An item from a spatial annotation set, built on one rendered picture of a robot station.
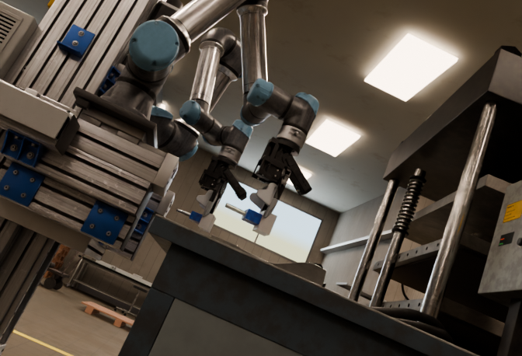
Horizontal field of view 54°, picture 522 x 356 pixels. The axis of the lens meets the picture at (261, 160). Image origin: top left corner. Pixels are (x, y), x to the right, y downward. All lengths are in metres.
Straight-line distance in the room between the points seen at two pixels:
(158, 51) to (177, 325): 0.65
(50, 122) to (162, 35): 0.34
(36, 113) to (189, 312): 0.58
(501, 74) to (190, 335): 1.58
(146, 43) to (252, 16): 0.41
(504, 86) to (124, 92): 1.41
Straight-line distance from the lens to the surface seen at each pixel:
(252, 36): 1.56
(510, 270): 1.74
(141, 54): 1.31
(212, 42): 1.96
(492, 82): 2.15
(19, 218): 1.50
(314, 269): 1.65
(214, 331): 1.01
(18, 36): 1.68
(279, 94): 1.38
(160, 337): 1.02
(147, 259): 12.20
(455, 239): 1.93
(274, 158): 1.36
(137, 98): 1.41
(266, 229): 1.31
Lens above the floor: 0.67
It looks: 17 degrees up
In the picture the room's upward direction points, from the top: 24 degrees clockwise
